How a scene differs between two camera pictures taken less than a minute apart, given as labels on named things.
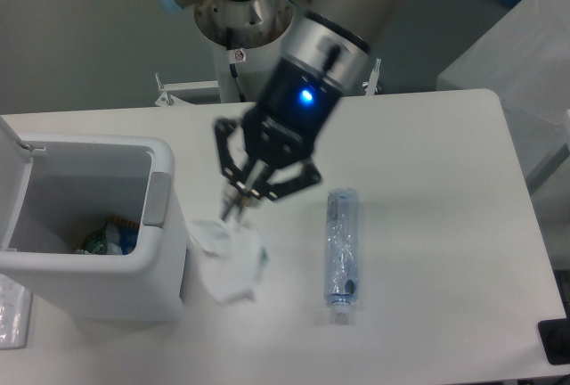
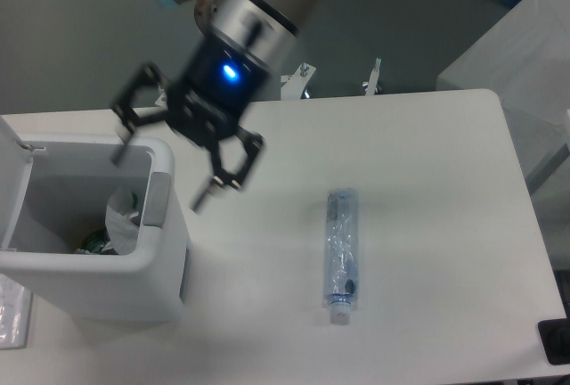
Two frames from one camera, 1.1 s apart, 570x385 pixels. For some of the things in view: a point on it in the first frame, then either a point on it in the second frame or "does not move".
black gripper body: (292, 109) → (214, 90)
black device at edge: (555, 335) does not move
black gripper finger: (239, 181) → (130, 115)
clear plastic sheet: (16, 308) does not move
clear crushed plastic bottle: (341, 250) does not move
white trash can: (55, 188) does not move
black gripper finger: (276, 189) → (221, 176)
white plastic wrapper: (232, 258) → (121, 208)
